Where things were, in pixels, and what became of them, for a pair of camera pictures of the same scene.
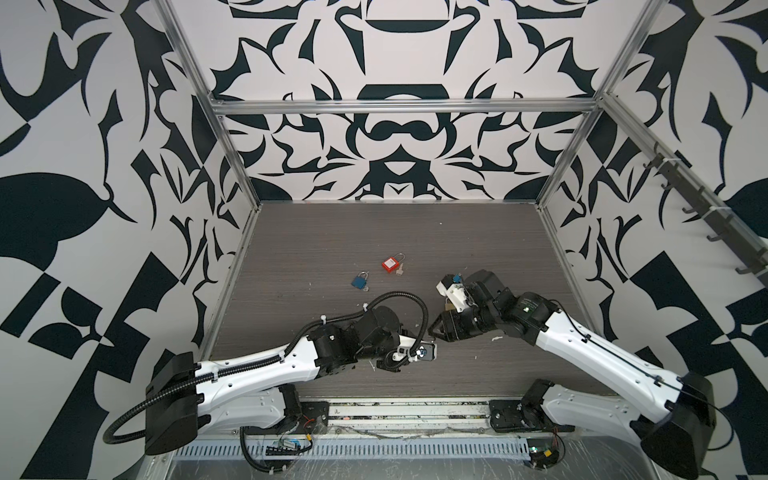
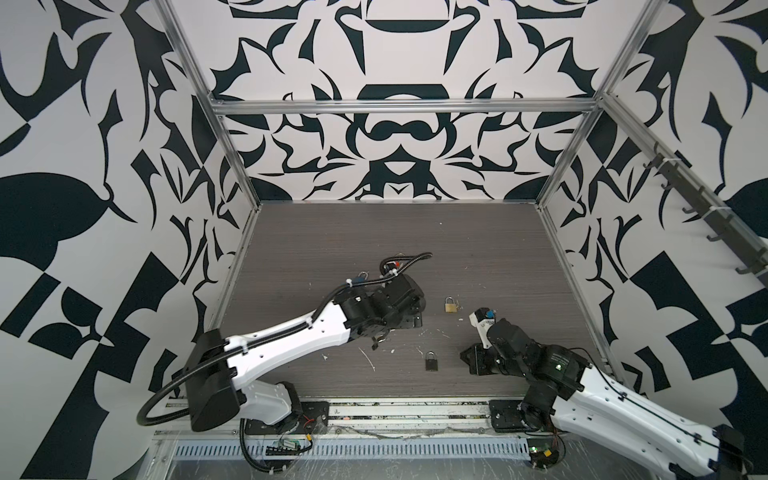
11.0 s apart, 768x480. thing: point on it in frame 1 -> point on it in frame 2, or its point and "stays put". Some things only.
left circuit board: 284,447 stays put
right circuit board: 542,457 stays put
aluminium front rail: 407,416 stays put
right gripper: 450,326 -> 475,367
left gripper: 389,365 -> 413,318
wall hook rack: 724,220 stays put
